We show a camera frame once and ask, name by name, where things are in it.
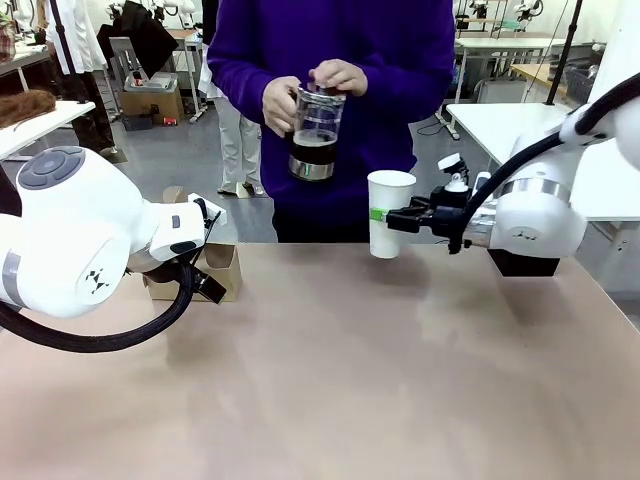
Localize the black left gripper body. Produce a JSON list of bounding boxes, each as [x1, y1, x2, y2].
[[191, 264, 227, 305]]

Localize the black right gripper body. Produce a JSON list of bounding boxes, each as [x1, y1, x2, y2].
[[424, 185, 474, 242]]

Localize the brown cardboard cup carrier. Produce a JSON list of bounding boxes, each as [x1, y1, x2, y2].
[[142, 185, 242, 303]]

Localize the tall white paper cup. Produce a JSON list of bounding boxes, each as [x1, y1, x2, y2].
[[367, 170, 417, 260]]

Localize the glass coffee pitcher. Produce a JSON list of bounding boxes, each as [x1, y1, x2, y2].
[[287, 84, 347, 182]]

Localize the person's right forearm purple sleeve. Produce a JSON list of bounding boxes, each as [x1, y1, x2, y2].
[[206, 49, 281, 119]]

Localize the person's left forearm purple sleeve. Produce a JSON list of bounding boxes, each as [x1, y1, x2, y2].
[[357, 47, 457, 124]]

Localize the person's left hand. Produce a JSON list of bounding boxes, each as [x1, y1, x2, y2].
[[308, 58, 367, 99]]

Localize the person's right hand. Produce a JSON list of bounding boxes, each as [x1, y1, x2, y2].
[[262, 75, 304, 137]]

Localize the purple sweater torso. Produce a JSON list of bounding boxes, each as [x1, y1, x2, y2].
[[206, 0, 457, 214]]

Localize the person's black trousers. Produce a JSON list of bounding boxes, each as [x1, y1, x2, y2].
[[272, 197, 374, 245]]

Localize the black box behind table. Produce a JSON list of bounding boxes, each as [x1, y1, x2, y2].
[[488, 247, 561, 278]]

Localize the background person white trousers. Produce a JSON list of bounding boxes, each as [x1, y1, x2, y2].
[[197, 0, 265, 196]]

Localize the light wooden table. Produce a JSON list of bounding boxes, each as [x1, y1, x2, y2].
[[509, 63, 569, 99]]

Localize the white background table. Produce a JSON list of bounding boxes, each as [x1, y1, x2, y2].
[[454, 35, 569, 94]]

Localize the black mesh basket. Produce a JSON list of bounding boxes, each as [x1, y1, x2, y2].
[[564, 67, 599, 101]]

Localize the brown cardboard box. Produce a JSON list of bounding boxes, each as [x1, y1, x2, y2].
[[118, 84, 186, 126]]

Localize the black tripod pole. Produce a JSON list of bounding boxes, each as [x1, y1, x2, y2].
[[544, 0, 585, 106]]

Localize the grey plastic bin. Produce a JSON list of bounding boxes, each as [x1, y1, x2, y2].
[[123, 71, 180, 95]]

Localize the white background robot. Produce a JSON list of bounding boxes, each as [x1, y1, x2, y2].
[[152, 0, 196, 29], [514, 0, 544, 24]]

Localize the wooden table with white legs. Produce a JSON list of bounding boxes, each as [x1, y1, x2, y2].
[[167, 28, 211, 125]]

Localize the black hanging cloth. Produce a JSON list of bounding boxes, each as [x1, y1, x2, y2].
[[96, 0, 180, 81]]

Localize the brown furry object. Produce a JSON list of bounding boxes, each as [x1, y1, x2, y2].
[[0, 88, 57, 129]]

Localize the background person in white coat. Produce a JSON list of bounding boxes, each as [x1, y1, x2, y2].
[[44, 0, 117, 154]]

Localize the grey background table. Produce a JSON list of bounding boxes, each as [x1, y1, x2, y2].
[[0, 42, 51, 94]]

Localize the plaid bag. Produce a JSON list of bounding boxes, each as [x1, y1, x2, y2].
[[0, 19, 15, 64]]

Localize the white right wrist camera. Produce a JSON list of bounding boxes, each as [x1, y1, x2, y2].
[[436, 153, 494, 195]]

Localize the black floor cable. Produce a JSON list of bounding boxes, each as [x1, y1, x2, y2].
[[416, 118, 454, 140]]

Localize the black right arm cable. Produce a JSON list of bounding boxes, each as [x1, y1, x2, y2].
[[448, 72, 640, 255]]

